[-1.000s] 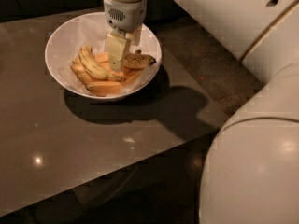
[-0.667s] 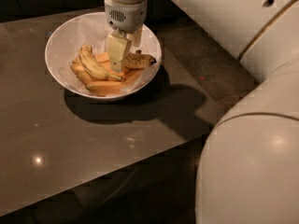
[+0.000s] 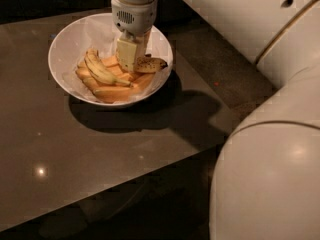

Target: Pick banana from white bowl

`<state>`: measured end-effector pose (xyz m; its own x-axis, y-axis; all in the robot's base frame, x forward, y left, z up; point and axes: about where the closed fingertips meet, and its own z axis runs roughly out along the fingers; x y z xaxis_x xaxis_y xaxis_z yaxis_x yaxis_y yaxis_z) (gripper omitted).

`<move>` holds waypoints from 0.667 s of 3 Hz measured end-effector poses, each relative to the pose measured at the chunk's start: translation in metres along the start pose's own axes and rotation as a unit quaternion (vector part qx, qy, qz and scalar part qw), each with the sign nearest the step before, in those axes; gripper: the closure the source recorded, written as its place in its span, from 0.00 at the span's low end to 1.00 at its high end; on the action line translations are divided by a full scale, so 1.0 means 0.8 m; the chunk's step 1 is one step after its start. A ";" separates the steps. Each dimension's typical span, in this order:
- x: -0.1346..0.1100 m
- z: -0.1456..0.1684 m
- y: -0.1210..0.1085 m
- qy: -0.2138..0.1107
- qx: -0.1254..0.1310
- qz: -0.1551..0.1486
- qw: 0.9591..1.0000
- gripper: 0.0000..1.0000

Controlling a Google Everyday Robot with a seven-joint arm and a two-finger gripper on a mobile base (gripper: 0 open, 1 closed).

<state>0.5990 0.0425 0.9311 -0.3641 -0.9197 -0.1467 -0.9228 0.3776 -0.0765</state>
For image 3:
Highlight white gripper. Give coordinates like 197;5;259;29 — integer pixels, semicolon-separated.
111;0;157;72

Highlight spotted yellow banana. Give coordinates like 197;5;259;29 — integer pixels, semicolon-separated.
134;57;168;73

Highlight white paper bowl liner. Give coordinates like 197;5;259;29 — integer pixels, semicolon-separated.
62;17;166;102

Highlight yellow banana left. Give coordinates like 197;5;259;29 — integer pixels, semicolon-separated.
84;48;131;86

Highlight white bowl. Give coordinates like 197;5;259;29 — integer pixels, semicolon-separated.
47;12;174;109

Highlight orange melon slices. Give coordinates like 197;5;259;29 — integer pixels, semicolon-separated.
75;55;155;104

